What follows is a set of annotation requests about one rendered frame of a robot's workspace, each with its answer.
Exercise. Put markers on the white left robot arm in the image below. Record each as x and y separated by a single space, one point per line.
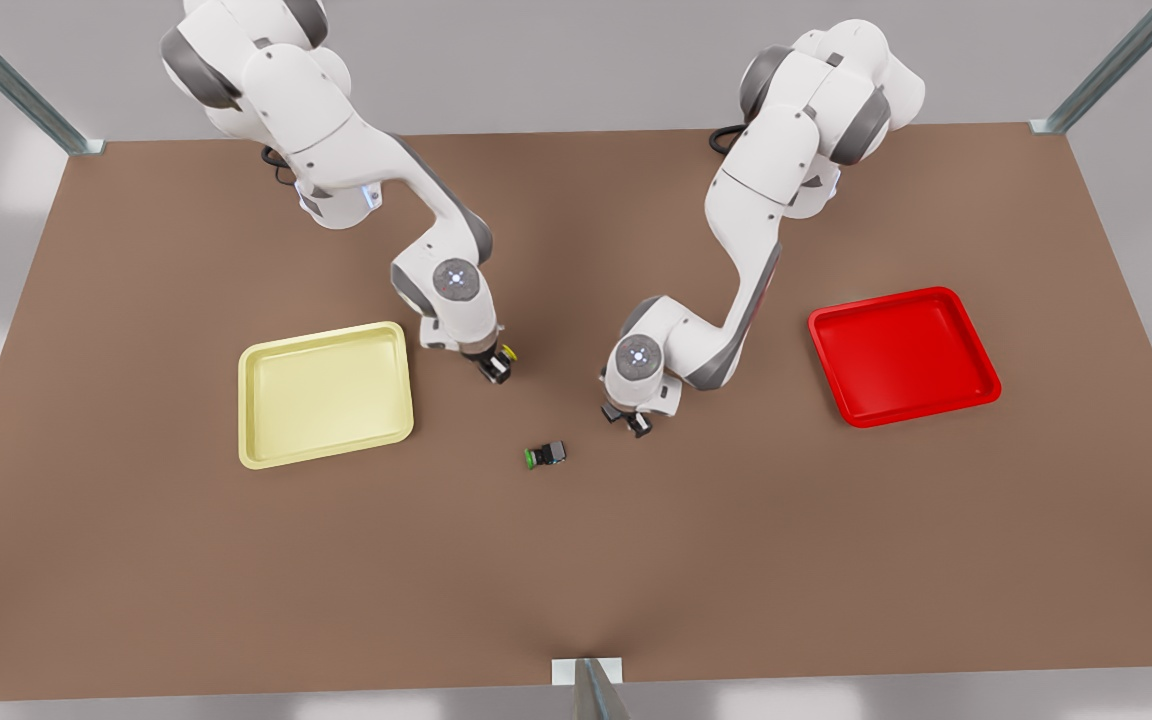
766 190

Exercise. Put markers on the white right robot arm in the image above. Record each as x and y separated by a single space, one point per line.
336 140

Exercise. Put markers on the pale yellow tray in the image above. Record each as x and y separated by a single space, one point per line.
325 394

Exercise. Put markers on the red tray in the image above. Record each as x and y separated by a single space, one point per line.
902 355

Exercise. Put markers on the green push-button switch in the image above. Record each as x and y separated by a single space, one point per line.
546 455

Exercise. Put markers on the silver frame post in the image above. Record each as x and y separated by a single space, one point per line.
11 80
591 688
1111 68

